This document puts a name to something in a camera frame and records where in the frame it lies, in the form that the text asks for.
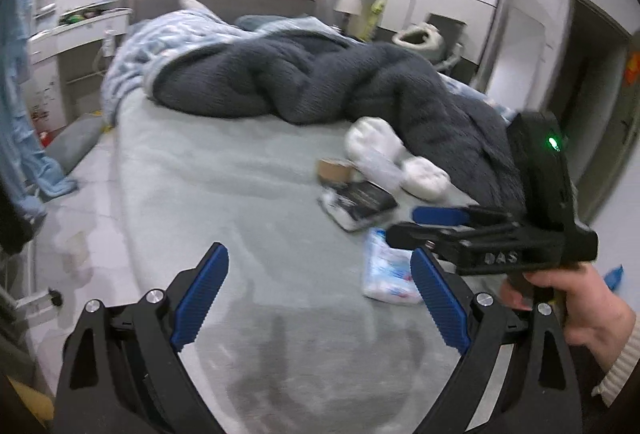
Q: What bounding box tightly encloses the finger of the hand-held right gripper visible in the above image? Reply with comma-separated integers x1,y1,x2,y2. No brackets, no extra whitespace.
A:
411,205,523,227
387,220,523,260

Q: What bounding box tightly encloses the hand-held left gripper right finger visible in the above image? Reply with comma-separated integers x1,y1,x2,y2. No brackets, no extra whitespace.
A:
409,246,583,434

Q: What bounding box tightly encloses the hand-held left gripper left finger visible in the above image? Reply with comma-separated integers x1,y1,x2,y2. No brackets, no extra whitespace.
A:
52,241,231,434

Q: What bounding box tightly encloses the white and blue tissue packet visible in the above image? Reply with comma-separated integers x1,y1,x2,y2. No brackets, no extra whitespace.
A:
362,228,426,305

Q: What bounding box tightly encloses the black packet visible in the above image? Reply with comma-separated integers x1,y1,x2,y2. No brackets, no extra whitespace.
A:
320,180,399,232

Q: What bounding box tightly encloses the clear plastic bottle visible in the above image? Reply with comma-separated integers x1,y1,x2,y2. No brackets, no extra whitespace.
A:
357,149,403,192

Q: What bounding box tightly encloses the brown cardboard roll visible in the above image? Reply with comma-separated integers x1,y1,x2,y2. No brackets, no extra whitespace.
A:
316,158,363,187

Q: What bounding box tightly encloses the person's right forearm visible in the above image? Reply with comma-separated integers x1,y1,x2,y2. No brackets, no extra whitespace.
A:
592,314,640,410

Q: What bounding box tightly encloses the person's right hand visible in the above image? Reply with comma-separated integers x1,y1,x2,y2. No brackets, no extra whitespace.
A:
500,263,636,365

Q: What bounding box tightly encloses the dark door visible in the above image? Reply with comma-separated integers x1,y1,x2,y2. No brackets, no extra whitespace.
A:
545,0,633,225

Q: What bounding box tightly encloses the grey bed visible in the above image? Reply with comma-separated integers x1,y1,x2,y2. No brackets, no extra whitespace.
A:
100,0,551,434

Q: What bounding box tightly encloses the metal clothes rack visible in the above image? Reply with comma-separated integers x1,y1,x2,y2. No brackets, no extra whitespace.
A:
0,286,63,320

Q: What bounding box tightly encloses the beige neck pillow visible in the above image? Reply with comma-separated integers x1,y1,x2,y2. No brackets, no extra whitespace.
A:
392,23,443,52

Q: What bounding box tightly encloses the dark grey fluffy blanket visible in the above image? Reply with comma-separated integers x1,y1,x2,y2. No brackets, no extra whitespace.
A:
152,31,526,210

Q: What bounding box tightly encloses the black hanging garment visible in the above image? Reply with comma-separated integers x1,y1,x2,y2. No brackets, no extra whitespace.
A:
0,174,48,255

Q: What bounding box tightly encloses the grey floor pillow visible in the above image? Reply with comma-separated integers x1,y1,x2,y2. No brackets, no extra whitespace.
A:
44,116,106,175

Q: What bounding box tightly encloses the yellow hanging item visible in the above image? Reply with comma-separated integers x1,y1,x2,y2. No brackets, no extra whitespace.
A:
370,0,388,40

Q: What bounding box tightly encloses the white bedside lamp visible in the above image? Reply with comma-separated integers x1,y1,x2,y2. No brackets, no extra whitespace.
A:
334,0,363,37

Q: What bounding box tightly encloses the blue patterned duvet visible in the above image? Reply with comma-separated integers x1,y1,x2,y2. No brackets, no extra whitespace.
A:
100,9,518,125

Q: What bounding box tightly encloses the blue-grey pillow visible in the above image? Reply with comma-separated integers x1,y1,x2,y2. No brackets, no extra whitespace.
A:
235,14,311,32

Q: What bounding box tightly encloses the light blue hanging garment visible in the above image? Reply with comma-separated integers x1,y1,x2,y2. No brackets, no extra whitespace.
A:
0,0,76,215

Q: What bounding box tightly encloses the white dressing table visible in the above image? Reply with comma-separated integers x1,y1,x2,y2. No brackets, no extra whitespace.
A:
27,6,133,135

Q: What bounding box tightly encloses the white charger cable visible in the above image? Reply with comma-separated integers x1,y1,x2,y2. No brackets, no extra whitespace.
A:
95,29,119,75

